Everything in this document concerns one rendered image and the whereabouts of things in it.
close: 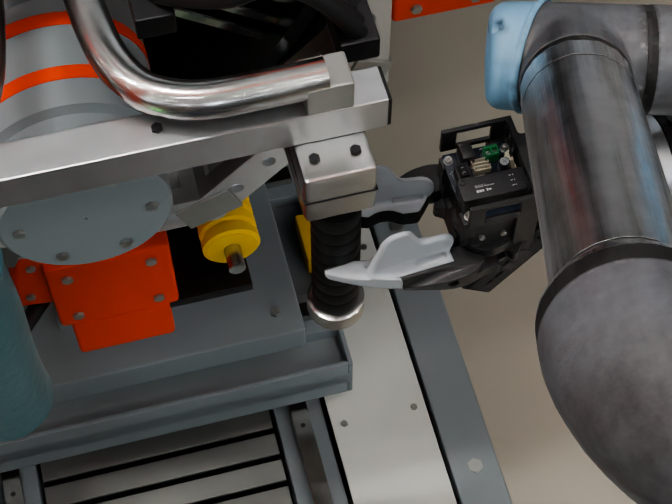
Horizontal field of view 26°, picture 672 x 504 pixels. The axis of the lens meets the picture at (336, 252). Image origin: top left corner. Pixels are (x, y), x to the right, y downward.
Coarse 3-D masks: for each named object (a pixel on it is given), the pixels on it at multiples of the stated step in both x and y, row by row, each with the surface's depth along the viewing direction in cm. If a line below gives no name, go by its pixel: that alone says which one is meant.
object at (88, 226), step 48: (48, 0) 106; (48, 48) 104; (144, 48) 111; (48, 96) 102; (96, 96) 102; (96, 192) 102; (144, 192) 104; (0, 240) 105; (48, 240) 106; (96, 240) 107; (144, 240) 109
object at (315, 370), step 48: (288, 192) 187; (288, 240) 186; (336, 336) 179; (144, 384) 176; (192, 384) 176; (240, 384) 176; (288, 384) 175; (336, 384) 179; (48, 432) 170; (96, 432) 173; (144, 432) 176
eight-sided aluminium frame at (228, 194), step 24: (384, 0) 116; (384, 24) 118; (312, 48) 127; (384, 48) 121; (384, 72) 123; (192, 168) 135; (216, 168) 132; (240, 168) 130; (264, 168) 131; (192, 192) 133; (216, 192) 133; (240, 192) 134; (192, 216) 134; (216, 216) 135
